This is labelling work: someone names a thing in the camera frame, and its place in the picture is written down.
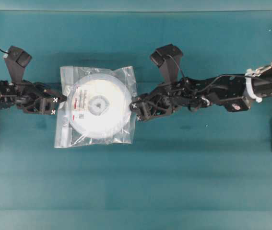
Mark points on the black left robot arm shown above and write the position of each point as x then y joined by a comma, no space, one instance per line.
7,91

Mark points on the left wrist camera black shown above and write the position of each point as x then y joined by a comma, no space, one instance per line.
16,61

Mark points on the clear zip bag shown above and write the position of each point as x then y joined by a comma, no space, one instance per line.
66,136

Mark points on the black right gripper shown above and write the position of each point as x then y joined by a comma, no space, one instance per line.
164,100

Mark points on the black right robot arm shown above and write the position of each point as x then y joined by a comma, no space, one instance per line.
234,92

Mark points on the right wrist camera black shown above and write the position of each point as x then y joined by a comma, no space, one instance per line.
167,58

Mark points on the teal table mat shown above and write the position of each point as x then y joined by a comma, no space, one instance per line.
208,170

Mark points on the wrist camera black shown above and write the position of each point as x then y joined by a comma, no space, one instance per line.
16,61
167,58

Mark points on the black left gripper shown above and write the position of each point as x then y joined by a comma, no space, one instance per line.
36,98

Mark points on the white component reel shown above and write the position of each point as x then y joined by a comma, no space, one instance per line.
98,106

